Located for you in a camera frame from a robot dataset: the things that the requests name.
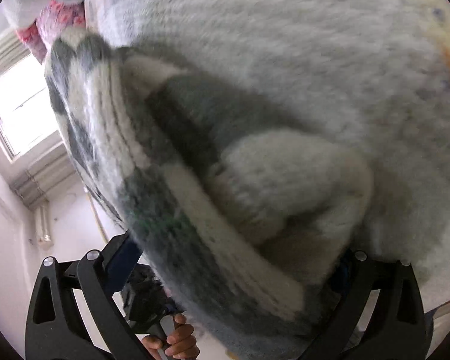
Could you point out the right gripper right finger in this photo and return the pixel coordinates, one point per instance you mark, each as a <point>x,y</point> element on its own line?
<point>397,327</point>

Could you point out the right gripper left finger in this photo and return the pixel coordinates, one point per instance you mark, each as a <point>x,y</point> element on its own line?
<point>72,313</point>

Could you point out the grey white checkered sweater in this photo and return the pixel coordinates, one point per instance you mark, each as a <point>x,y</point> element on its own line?
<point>240,210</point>

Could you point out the person's left hand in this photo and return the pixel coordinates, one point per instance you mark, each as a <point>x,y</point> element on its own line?
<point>182,344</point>

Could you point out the white radiator pipe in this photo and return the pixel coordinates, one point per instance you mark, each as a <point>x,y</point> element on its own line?
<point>42,226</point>

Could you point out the bright window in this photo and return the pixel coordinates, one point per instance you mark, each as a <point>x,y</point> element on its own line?
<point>26,117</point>

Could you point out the white fleece bed blanket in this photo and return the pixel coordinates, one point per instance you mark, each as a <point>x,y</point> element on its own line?
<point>374,74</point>

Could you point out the pink floral quilt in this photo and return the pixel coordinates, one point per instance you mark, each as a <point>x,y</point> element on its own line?
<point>51,21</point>

